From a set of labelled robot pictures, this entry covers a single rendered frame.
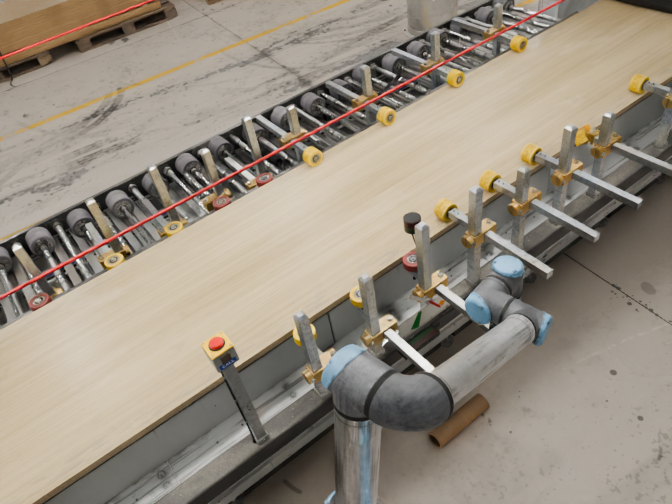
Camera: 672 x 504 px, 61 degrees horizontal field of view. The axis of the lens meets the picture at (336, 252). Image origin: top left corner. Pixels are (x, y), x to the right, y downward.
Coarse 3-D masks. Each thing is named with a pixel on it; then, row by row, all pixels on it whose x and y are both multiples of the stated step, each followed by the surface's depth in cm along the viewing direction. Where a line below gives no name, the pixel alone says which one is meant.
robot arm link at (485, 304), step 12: (492, 276) 166; (480, 288) 164; (492, 288) 163; (504, 288) 164; (468, 300) 163; (480, 300) 160; (492, 300) 160; (504, 300) 159; (468, 312) 166; (480, 312) 161; (492, 312) 160
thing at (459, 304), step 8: (408, 272) 220; (416, 272) 216; (440, 288) 208; (440, 296) 209; (448, 296) 205; (456, 296) 205; (456, 304) 202; (464, 304) 202; (464, 312) 201; (472, 320) 199; (488, 328) 193
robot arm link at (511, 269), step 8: (504, 256) 170; (512, 256) 170; (496, 264) 168; (504, 264) 167; (512, 264) 167; (520, 264) 167; (496, 272) 166; (504, 272) 165; (512, 272) 164; (520, 272) 165; (512, 280) 166; (520, 280) 167; (512, 288) 166; (520, 288) 170; (512, 296) 171; (520, 296) 173
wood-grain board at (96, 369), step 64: (512, 64) 308; (576, 64) 298; (640, 64) 289; (384, 128) 282; (448, 128) 274; (512, 128) 266; (256, 192) 259; (320, 192) 253; (384, 192) 246; (448, 192) 240; (192, 256) 235; (256, 256) 229; (320, 256) 224; (384, 256) 219; (64, 320) 219; (128, 320) 214; (192, 320) 209; (256, 320) 205; (0, 384) 201; (64, 384) 197; (128, 384) 193; (192, 384) 189; (0, 448) 182; (64, 448) 179
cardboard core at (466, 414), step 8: (472, 400) 261; (480, 400) 260; (464, 408) 259; (472, 408) 258; (480, 408) 259; (456, 416) 256; (464, 416) 256; (472, 416) 257; (448, 424) 254; (456, 424) 254; (464, 424) 256; (432, 432) 253; (440, 432) 252; (448, 432) 252; (456, 432) 254; (432, 440) 257; (440, 440) 251; (448, 440) 253; (440, 448) 253
